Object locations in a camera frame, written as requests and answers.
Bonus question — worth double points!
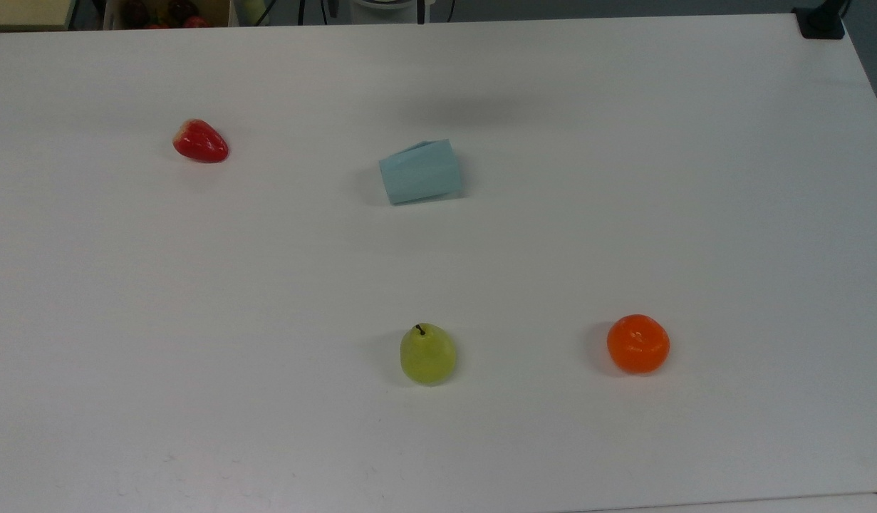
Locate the green toy pear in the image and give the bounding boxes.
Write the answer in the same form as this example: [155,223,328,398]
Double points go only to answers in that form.
[400,323,457,385]

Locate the cardboard box with fruit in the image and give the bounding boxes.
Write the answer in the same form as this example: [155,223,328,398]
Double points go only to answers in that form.
[103,0,232,30]

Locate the light blue hexagonal mug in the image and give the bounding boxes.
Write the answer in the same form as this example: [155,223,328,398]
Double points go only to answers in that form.
[379,139,462,206]

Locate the orange toy mandarin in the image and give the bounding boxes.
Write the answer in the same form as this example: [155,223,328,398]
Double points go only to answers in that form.
[607,313,671,375]

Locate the red toy strawberry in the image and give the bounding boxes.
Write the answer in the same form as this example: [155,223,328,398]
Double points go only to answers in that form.
[172,119,229,164]

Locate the black camera stand clamp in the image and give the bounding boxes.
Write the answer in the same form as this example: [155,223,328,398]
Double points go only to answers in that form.
[793,0,846,40]

